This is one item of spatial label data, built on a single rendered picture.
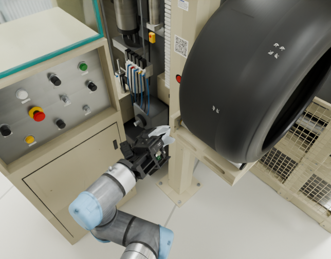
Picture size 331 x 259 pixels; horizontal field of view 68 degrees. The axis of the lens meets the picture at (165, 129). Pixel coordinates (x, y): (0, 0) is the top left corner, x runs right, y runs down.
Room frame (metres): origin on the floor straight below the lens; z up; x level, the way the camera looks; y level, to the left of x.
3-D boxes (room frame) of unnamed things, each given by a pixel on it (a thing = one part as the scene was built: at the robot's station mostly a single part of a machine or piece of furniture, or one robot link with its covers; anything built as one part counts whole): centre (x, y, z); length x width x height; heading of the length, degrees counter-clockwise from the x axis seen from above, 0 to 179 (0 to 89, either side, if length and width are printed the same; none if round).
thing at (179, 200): (0.93, -0.11, 0.01); 0.27 x 0.27 x 0.02; 43
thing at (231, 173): (0.66, -0.19, 0.84); 0.36 x 0.09 x 0.06; 43
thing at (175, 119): (0.89, -0.18, 0.90); 0.40 x 0.03 x 0.10; 133
